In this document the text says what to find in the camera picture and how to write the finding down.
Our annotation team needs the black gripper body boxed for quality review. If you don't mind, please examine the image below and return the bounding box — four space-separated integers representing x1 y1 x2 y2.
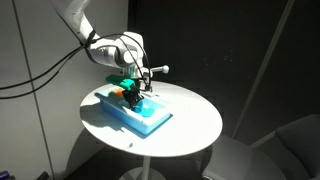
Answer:
121 84 142 102

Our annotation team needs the yellow dish rack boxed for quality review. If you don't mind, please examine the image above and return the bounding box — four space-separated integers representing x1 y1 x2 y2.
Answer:
108 84 125 98

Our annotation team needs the light blue toy sink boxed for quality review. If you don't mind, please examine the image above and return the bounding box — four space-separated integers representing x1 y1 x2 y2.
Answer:
91 83 174 140

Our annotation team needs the blue plate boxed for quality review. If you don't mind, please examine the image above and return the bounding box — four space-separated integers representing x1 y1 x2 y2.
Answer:
139 106 157 119

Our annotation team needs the grey toy faucet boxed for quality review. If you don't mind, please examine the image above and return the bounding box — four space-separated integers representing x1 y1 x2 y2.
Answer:
142 65 170 98

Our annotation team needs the grey diagonal pole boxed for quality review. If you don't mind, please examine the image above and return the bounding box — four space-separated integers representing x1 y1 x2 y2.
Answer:
232 0 296 139

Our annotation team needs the grey armchair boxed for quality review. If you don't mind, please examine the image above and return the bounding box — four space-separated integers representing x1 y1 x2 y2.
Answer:
201 114 320 180

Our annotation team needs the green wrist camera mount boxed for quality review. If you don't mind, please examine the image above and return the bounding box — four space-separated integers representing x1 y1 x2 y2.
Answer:
105 74 137 91

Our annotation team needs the round white pedestal table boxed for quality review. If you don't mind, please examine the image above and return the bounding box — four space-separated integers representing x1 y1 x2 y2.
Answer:
79 79 224 180

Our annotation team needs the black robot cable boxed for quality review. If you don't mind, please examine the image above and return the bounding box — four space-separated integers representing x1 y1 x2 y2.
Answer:
0 32 152 92
0 46 88 100

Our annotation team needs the black handle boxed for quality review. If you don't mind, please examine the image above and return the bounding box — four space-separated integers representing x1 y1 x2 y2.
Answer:
35 171 51 180

